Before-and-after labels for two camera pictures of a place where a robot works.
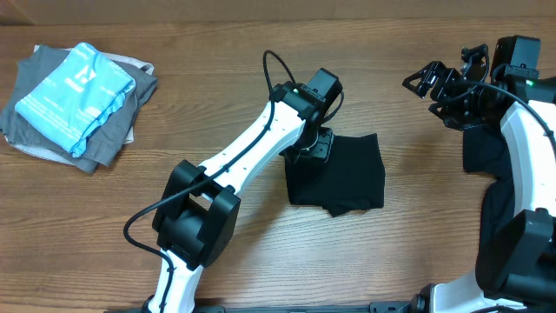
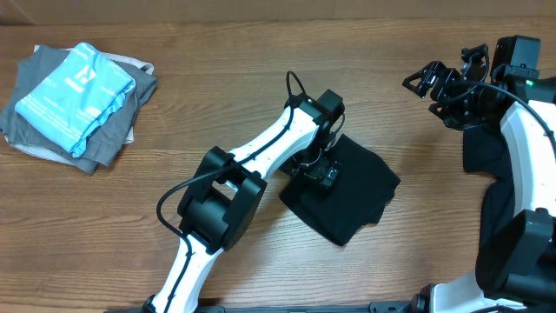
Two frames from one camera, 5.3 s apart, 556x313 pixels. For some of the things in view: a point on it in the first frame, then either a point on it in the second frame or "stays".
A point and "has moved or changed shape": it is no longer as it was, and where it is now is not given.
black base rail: x=359 y=307 stays
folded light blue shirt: x=77 y=98 stays
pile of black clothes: x=486 y=152 stays
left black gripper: x=321 y=150 to x=320 y=171
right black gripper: x=446 y=77 stays
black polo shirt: x=353 y=178 has moved or changed shape
